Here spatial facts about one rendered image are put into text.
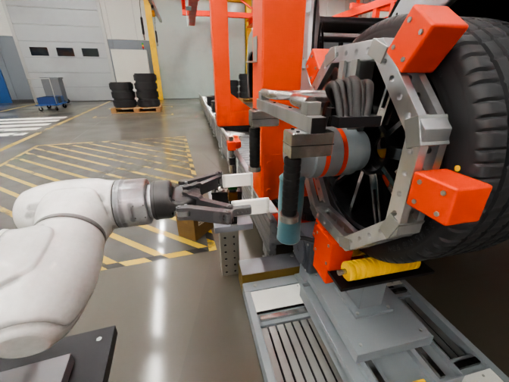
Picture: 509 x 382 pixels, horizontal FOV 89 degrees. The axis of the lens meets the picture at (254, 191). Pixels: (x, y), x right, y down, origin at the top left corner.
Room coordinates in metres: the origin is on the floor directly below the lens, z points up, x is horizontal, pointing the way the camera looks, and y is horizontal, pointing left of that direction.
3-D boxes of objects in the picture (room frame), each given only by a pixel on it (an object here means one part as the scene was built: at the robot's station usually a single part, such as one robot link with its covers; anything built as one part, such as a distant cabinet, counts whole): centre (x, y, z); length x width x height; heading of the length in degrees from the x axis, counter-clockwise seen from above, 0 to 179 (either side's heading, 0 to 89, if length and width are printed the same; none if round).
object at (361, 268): (0.63, -0.39, 0.51); 0.29 x 0.06 x 0.06; 103
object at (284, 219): (0.51, -0.08, 0.83); 0.04 x 0.04 x 0.16
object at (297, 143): (0.52, -0.11, 0.93); 0.09 x 0.05 x 0.05; 103
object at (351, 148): (0.71, -0.20, 0.85); 0.21 x 0.14 x 0.14; 103
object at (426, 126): (0.73, -0.27, 0.85); 0.54 x 0.07 x 0.54; 13
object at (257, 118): (0.85, -0.03, 0.93); 0.09 x 0.05 x 0.05; 103
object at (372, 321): (0.77, -0.43, 0.32); 0.40 x 0.30 x 0.28; 13
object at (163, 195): (0.45, 0.15, 0.83); 0.09 x 0.08 x 0.07; 103
